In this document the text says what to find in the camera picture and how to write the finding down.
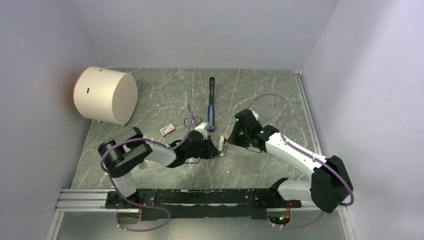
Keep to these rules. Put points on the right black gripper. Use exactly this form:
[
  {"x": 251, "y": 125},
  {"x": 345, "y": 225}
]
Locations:
[{"x": 234, "y": 139}]

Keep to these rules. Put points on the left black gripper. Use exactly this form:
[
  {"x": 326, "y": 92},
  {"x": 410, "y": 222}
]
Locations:
[{"x": 211, "y": 151}]

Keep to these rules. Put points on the beige white stapler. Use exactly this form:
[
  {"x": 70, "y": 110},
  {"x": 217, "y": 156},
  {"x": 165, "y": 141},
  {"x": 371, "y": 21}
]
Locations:
[{"x": 223, "y": 142}]

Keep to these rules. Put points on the blue black stapler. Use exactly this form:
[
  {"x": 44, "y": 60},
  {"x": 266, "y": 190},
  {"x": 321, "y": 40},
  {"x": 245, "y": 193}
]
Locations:
[{"x": 211, "y": 107}]

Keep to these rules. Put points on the red white staple box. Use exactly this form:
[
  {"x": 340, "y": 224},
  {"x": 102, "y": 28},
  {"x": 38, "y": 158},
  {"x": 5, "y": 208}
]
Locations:
[{"x": 168, "y": 129}]

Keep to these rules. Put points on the staple box tray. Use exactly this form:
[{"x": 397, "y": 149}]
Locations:
[{"x": 194, "y": 121}]

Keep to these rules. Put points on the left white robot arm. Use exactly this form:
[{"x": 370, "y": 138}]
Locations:
[{"x": 130, "y": 148}]

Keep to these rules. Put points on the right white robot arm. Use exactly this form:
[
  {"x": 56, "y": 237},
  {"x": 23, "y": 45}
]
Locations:
[{"x": 328, "y": 183}]

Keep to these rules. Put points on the cream cylindrical container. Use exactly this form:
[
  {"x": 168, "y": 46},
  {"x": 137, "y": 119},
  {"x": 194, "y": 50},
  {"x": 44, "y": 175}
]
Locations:
[{"x": 105, "y": 95}]

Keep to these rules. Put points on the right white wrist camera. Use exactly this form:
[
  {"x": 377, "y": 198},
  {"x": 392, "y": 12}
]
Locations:
[{"x": 255, "y": 114}]

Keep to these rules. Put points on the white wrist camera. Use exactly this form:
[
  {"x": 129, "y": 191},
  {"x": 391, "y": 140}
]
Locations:
[
  {"x": 203, "y": 127},
  {"x": 255, "y": 114}
]

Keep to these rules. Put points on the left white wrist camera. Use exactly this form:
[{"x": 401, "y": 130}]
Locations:
[{"x": 203, "y": 127}]

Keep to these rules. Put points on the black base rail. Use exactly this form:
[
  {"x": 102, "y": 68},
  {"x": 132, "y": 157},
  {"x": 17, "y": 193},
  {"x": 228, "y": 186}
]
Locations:
[{"x": 209, "y": 203}]

